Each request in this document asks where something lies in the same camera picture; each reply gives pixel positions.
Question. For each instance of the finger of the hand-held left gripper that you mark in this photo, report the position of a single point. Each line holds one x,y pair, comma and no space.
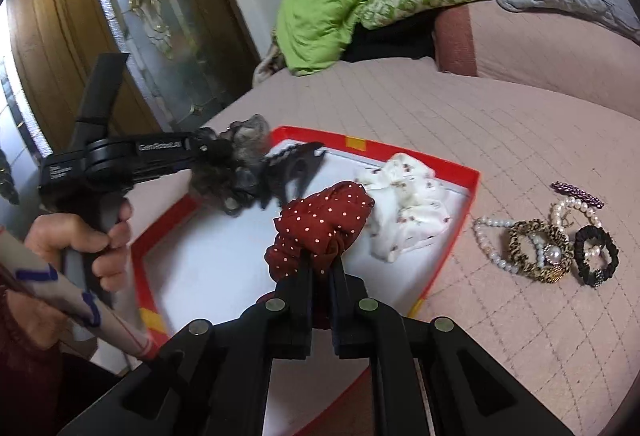
215,149

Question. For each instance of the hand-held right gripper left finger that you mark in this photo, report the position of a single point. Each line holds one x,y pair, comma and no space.
295,316

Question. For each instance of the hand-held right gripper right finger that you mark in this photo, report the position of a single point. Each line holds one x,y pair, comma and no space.
350,321

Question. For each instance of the grey lace scrunchie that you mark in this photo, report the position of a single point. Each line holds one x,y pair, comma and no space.
245,136

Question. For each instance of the black hair claw clip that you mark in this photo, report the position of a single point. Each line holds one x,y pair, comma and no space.
300,166

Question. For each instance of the red cardboard box lid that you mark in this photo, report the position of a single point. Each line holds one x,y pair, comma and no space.
210,261

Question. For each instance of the red polka dot scrunchie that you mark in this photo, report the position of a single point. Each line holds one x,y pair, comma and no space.
320,216

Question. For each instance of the purple rhinestone hair clip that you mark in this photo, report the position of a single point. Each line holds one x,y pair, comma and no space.
575,191

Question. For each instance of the person's left forearm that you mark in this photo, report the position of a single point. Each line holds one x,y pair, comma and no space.
25,381

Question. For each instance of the person's left hand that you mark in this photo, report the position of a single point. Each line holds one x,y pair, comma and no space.
55,231

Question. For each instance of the beige fringed cloth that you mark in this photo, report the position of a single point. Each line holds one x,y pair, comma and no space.
265,64

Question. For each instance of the white floral scrunchie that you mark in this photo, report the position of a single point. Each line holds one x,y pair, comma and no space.
410,206

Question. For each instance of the wooden door with glass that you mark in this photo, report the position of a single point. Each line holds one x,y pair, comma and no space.
60,16

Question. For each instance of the dark cloth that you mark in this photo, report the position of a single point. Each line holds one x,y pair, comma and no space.
390,44

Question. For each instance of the pink bolster pillow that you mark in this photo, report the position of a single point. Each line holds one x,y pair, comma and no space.
525,46

